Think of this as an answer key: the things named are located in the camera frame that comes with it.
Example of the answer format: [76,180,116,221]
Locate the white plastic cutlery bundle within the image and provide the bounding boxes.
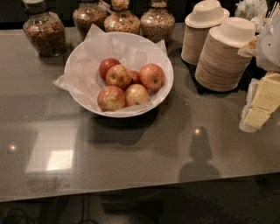
[234,0,280,33]

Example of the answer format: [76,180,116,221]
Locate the red-yellow middle apple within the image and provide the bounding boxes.
[106,65,132,90]

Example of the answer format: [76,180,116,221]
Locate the white paper liner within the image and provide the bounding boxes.
[52,24,169,116]

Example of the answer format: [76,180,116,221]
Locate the front stack paper bowls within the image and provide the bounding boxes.
[195,17,256,92]

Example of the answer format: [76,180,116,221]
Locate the stack paper bowls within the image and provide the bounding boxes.
[181,0,229,66]
[195,17,256,92]

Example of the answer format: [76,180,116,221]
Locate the dark red back apple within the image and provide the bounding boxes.
[98,58,120,81]

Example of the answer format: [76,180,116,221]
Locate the back stack paper bowls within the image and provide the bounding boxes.
[181,0,229,66]

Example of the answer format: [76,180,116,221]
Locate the yellow-red front right apple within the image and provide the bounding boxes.
[125,84,150,106]

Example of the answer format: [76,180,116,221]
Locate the red-yellow apple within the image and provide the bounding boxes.
[97,86,126,111]
[106,65,132,90]

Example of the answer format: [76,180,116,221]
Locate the white bowl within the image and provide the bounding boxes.
[64,31,175,119]

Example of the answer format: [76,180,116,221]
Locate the small hidden red apple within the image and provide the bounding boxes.
[130,70,141,84]

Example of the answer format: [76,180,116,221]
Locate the glass cereal jar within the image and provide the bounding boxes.
[73,0,108,39]
[104,0,140,34]
[22,0,66,57]
[140,0,175,43]

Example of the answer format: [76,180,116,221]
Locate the red-yellow front left apple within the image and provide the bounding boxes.
[97,86,126,111]

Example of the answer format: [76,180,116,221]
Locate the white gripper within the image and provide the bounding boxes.
[237,17,280,133]

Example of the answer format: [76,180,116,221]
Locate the left glass cereal jar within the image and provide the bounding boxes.
[22,0,66,57]

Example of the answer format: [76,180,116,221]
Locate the red right apple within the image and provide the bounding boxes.
[139,63,165,91]

